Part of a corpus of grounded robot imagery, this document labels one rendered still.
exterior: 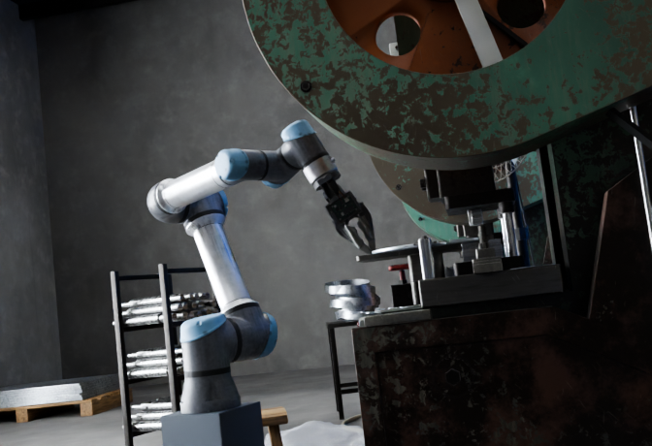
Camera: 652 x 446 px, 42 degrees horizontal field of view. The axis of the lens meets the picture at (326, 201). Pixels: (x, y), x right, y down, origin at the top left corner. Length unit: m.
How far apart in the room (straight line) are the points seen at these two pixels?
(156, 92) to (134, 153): 0.72
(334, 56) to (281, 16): 0.13
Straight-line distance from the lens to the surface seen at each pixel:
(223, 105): 9.25
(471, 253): 1.97
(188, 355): 2.13
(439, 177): 1.98
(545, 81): 1.62
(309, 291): 8.82
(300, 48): 1.67
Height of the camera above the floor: 0.69
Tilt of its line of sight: 7 degrees up
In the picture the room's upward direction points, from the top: 7 degrees counter-clockwise
